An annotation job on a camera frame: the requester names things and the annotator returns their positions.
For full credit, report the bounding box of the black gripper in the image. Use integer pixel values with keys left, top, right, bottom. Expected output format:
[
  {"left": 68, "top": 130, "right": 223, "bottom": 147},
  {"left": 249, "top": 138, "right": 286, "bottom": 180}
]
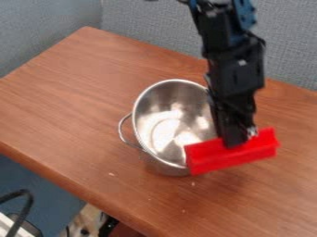
[{"left": 203, "top": 40, "right": 266, "bottom": 148}]

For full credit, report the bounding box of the red block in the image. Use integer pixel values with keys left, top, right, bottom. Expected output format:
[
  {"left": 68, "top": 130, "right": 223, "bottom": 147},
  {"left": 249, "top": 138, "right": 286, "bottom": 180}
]
[{"left": 185, "top": 128, "right": 280, "bottom": 175}]

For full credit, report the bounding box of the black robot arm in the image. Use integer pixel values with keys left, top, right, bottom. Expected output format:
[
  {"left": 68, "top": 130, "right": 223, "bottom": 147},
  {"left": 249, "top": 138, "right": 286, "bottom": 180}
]
[{"left": 177, "top": 0, "right": 266, "bottom": 148}]

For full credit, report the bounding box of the stainless steel pot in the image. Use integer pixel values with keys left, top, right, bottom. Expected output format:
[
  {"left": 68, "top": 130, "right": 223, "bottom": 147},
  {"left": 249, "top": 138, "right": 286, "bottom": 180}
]
[{"left": 118, "top": 79, "right": 217, "bottom": 177}]

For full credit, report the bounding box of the beige clutter under table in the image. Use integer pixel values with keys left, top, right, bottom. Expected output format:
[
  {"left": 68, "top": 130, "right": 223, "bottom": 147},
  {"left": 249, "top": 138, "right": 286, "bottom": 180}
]
[{"left": 60, "top": 204, "right": 119, "bottom": 237}]

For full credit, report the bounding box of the white box under table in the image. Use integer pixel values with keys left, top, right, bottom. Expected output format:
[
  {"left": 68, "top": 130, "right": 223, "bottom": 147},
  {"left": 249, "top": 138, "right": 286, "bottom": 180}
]
[{"left": 0, "top": 212, "right": 43, "bottom": 237}]

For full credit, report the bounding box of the black cable loop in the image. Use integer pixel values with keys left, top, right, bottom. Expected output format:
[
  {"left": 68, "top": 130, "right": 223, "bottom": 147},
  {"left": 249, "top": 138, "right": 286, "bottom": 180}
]
[{"left": 0, "top": 189, "right": 35, "bottom": 237}]

